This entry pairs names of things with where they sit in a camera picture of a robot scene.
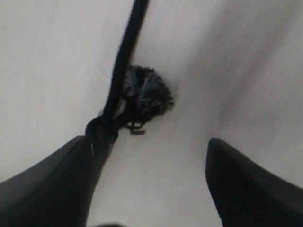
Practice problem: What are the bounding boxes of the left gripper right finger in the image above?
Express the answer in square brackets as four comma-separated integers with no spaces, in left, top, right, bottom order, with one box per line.
[205,138,303,227]

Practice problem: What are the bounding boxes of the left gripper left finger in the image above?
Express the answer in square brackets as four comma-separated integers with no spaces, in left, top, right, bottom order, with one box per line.
[0,136,112,227]

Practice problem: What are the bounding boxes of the black braided rope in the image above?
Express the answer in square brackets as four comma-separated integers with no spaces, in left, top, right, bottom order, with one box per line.
[85,0,176,152]

